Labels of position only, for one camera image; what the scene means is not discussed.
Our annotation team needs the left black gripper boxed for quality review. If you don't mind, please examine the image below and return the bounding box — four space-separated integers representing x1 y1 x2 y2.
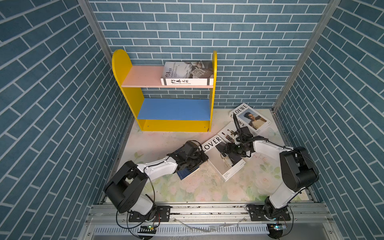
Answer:
185 149 210 172

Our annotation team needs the navy blue book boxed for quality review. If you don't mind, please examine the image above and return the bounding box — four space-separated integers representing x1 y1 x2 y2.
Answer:
176 167 199 180

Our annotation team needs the white LOVER book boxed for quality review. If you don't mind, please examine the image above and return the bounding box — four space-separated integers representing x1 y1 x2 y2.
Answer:
202 135 246 182

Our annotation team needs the Heritage Cultural book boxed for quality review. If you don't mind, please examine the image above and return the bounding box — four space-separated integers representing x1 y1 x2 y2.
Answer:
161 61 214 86

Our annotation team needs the white brown-pattern book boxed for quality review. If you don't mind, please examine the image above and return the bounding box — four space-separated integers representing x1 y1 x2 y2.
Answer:
218 122 239 144

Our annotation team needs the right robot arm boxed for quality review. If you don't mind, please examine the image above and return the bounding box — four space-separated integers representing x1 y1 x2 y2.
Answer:
224 115 319 219

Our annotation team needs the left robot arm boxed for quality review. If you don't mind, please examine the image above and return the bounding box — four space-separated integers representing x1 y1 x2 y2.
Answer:
104 140 209 220

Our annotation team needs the white LOEWE book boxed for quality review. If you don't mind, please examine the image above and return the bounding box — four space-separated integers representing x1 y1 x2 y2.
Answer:
230 103 271 135

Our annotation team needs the yellow pink blue bookshelf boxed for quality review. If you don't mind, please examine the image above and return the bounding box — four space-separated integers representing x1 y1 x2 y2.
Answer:
112 50 218 132

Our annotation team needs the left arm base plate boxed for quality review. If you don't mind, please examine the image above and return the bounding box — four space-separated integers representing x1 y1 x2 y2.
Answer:
128 205 171 223

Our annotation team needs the aluminium front rail frame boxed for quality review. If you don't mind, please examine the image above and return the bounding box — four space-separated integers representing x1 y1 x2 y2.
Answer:
79 201 342 240

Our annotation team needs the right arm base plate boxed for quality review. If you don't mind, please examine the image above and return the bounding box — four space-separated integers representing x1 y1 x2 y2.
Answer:
246 204 291 222

